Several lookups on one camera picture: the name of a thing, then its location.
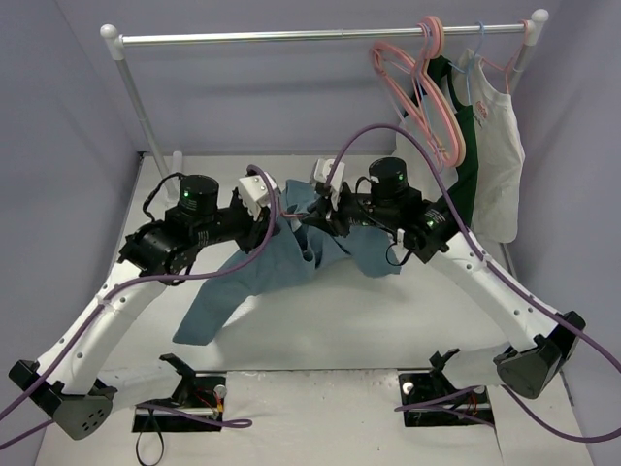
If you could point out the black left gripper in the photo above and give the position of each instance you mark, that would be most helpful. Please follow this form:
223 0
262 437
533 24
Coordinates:
262 228

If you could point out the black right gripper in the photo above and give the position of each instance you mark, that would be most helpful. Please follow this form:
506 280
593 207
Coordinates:
328 216

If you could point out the blue t shirt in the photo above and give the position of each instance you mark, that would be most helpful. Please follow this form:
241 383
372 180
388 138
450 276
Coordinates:
291 258

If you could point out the thin pink wire hanger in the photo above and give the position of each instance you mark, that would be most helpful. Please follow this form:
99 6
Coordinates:
293 214

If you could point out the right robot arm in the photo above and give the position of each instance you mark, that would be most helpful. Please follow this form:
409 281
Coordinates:
537 346

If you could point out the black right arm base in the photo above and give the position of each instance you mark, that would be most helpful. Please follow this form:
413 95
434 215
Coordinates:
428 400

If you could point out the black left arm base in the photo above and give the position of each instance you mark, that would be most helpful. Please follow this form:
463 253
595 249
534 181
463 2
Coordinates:
202 402

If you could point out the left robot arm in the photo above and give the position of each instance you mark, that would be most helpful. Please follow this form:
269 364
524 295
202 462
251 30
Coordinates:
68 382

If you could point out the pink hanger behind thick one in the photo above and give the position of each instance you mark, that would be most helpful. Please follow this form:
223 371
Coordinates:
409 107

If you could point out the white t shirt on hanger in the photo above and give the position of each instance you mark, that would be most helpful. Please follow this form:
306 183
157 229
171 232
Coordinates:
501 157

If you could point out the green t shirt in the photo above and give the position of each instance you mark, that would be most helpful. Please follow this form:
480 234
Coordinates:
460 182

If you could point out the pink hanger at rack end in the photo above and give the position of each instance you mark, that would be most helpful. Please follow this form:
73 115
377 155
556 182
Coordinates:
506 70

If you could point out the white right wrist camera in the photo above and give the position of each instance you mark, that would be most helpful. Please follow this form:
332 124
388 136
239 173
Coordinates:
327 177

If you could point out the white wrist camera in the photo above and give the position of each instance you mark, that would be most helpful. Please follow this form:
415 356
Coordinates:
327 177
252 191

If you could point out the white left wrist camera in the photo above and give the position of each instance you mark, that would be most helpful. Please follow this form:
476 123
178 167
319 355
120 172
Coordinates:
252 191

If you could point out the blue wire hanger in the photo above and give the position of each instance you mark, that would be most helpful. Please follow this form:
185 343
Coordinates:
466 68

